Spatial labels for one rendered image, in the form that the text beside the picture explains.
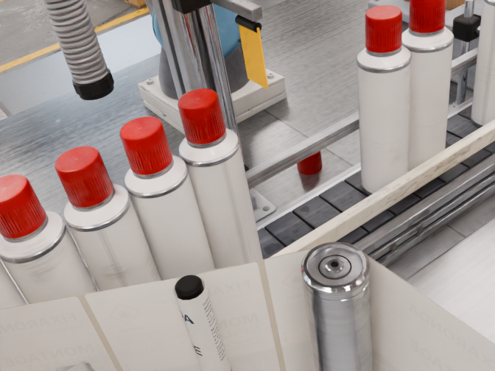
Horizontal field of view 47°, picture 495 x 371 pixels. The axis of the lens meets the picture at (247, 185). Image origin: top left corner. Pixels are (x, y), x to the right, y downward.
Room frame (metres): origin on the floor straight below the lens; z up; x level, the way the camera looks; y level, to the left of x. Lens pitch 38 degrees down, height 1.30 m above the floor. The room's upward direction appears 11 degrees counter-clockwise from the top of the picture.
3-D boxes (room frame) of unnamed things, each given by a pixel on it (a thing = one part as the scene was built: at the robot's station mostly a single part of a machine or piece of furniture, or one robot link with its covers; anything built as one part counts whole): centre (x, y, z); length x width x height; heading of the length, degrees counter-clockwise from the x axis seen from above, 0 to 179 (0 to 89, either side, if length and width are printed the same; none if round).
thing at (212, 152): (0.39, 0.03, 0.98); 0.05 x 0.05 x 0.20
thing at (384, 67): (0.48, -0.15, 0.98); 0.05 x 0.05 x 0.20
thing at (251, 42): (0.43, -0.03, 1.09); 0.03 x 0.01 x 0.06; 27
